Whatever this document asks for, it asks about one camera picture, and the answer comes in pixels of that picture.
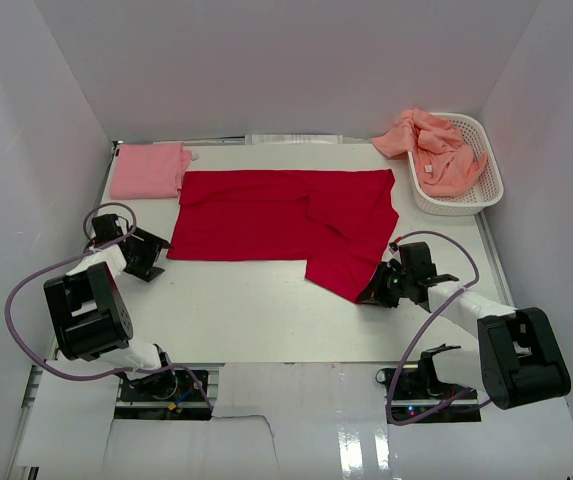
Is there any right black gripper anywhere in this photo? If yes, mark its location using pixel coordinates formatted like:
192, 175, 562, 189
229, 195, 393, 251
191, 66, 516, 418
356, 261, 413, 309

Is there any red t shirt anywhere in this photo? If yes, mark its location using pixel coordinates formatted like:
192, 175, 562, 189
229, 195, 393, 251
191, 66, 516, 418
167, 169, 399, 302

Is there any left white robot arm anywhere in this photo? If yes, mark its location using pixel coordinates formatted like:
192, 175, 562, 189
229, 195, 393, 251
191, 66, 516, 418
43, 213, 178, 399

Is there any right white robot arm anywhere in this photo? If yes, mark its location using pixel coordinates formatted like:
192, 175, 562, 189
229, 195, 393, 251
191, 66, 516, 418
358, 242, 571, 410

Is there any folded pink t shirt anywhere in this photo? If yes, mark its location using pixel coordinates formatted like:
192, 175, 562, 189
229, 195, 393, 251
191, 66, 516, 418
109, 143, 193, 200

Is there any salmon t shirt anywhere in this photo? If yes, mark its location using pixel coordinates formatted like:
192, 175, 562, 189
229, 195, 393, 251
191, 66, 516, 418
371, 109, 488, 197

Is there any white plastic basket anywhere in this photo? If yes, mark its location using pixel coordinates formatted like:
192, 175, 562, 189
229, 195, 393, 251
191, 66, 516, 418
407, 112, 504, 216

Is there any white paper sheet rear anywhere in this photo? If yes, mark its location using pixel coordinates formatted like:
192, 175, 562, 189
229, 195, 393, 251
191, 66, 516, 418
245, 134, 343, 145

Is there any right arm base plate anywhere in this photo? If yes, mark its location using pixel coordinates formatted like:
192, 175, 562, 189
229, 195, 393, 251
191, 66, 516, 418
391, 364, 482, 424

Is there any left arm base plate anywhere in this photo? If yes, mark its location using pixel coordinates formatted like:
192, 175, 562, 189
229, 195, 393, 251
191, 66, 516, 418
114, 369, 212, 421

